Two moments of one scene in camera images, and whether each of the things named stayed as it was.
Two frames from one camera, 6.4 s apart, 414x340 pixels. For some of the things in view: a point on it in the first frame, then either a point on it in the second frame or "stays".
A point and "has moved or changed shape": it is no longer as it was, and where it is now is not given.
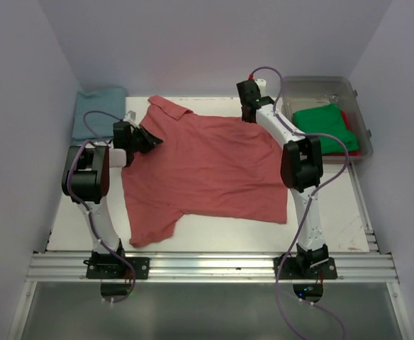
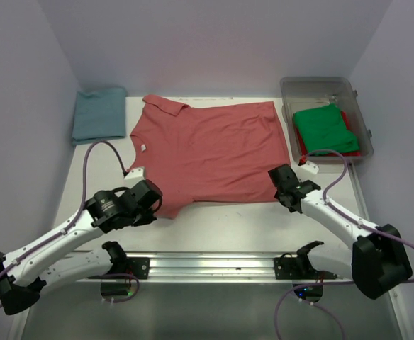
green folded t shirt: (327, 120) stays
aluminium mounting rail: (211, 268) stays
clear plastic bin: (300, 92) stays
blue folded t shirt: (94, 116) stays
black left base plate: (110, 268) stays
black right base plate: (289, 270) stays
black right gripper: (247, 115) to (285, 178)
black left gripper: (142, 137) to (149, 191)
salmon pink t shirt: (205, 165) has moved or changed shape
